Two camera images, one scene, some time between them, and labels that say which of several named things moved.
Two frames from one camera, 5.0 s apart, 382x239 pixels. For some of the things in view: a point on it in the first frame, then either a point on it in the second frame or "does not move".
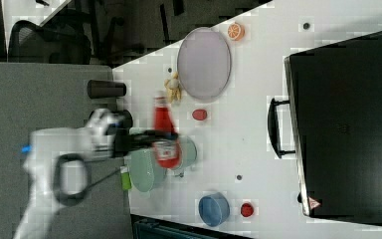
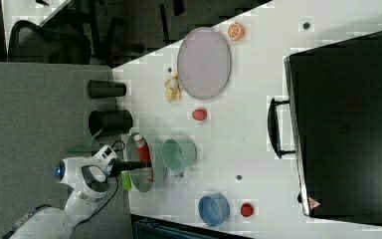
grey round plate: x=204 y=63 does not move
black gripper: x=125 y=142 to x=130 y=165
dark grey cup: x=96 y=89 does not move
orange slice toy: x=236 y=31 does not move
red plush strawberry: x=247 y=209 does not move
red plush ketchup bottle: x=167 y=153 to x=143 y=154
